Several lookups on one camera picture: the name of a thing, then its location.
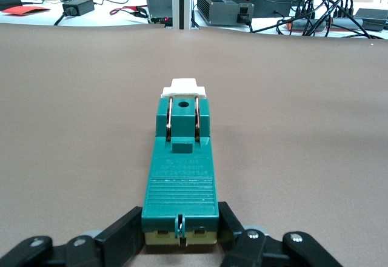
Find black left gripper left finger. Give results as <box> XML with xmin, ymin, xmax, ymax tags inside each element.
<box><xmin>0</xmin><ymin>206</ymin><xmax>143</xmax><ymax>267</ymax></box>

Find black power adapter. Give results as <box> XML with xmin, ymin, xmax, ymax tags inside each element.
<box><xmin>62</xmin><ymin>0</ymin><xmax>95</xmax><ymax>16</ymax></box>

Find black flat box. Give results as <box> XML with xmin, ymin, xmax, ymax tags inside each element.
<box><xmin>353</xmin><ymin>8</ymin><xmax>388</xmax><ymax>32</ymax></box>

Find black power supply box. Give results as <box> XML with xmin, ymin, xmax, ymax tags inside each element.
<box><xmin>145</xmin><ymin>0</ymin><xmax>173</xmax><ymax>26</ymax></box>

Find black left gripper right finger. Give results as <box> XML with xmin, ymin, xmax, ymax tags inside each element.
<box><xmin>218</xmin><ymin>201</ymin><xmax>345</xmax><ymax>267</ymax></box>

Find black plug cable tangle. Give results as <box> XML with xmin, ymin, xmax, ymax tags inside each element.
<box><xmin>250</xmin><ymin>0</ymin><xmax>375</xmax><ymax>39</ymax></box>

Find red clip leads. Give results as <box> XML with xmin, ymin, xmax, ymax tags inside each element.
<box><xmin>109</xmin><ymin>4</ymin><xmax>150</xmax><ymax>18</ymax></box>

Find grey power strip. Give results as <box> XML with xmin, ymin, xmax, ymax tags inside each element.
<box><xmin>287</xmin><ymin>16</ymin><xmax>364</xmax><ymax>33</ymax></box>

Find dark grey equipment case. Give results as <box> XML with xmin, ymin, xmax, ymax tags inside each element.
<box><xmin>242</xmin><ymin>0</ymin><xmax>307</xmax><ymax>19</ymax></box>

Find black flat device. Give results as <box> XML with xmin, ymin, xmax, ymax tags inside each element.
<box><xmin>0</xmin><ymin>0</ymin><xmax>24</xmax><ymax>12</ymax></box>

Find grey ribbed metal box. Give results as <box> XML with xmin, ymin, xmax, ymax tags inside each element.
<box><xmin>196</xmin><ymin>0</ymin><xmax>255</xmax><ymax>27</ymax></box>

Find aluminium camera post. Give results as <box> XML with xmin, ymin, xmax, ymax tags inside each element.
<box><xmin>172</xmin><ymin>0</ymin><xmax>193</xmax><ymax>30</ymax></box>

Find red paper sheet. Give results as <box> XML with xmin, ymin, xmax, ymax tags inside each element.
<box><xmin>1</xmin><ymin>5</ymin><xmax>51</xmax><ymax>16</ymax></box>

